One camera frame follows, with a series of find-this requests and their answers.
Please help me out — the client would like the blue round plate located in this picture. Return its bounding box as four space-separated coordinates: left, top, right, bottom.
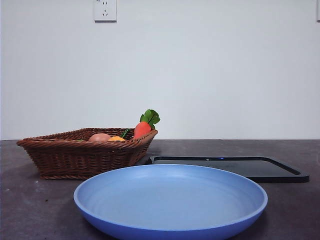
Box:
73 163 268 240

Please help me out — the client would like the brown wicker basket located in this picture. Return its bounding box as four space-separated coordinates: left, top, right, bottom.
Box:
16 127 159 181

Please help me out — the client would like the orange toy carrot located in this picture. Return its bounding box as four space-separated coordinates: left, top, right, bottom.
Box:
132 109 161 140

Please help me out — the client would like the brown egg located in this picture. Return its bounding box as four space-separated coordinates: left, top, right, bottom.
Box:
88 133 112 143

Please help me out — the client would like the dark cutting board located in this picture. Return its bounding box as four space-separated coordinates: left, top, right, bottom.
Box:
146 155 310 183

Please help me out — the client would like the white wall socket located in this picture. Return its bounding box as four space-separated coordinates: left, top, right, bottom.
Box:
94 0 118 24

